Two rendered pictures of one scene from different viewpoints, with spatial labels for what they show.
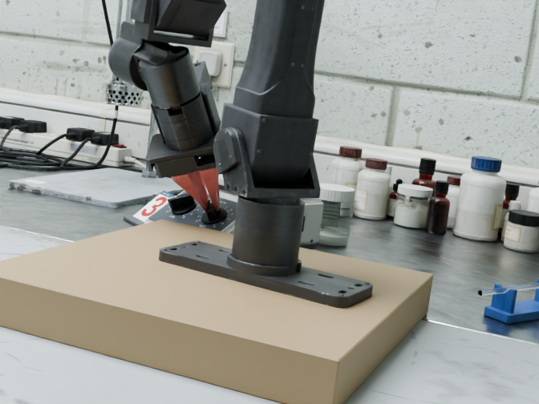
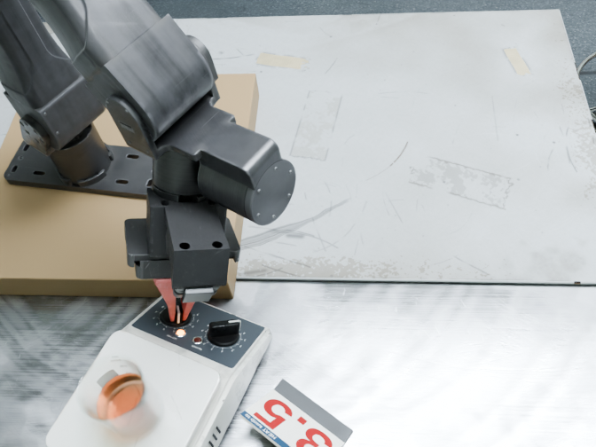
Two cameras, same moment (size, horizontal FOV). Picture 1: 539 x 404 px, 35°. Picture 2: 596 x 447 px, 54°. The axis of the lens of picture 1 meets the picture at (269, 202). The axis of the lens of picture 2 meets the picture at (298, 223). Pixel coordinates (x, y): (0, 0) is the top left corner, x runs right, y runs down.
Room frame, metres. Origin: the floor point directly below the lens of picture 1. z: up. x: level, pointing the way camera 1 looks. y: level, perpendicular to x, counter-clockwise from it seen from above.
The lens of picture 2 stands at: (1.32, 0.14, 1.50)
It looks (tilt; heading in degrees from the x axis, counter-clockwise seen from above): 56 degrees down; 168
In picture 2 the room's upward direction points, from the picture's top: 7 degrees counter-clockwise
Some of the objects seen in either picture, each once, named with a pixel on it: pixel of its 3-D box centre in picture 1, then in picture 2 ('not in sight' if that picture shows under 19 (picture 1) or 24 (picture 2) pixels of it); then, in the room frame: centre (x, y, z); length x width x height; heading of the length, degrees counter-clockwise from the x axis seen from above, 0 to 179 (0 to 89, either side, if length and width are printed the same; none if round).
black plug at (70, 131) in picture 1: (77, 134); not in sight; (1.72, 0.40, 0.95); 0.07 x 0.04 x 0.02; 159
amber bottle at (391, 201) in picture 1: (396, 198); not in sight; (1.46, -0.22, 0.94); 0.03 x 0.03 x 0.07
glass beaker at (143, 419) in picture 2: not in sight; (126, 400); (1.13, 0.02, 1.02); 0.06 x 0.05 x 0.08; 53
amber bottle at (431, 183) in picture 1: (423, 190); not in sight; (1.46, -0.26, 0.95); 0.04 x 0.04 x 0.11
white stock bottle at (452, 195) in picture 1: (452, 202); not in sight; (1.45, -0.31, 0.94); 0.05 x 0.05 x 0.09
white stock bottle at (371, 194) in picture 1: (372, 188); not in sight; (1.44, -0.17, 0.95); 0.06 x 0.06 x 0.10
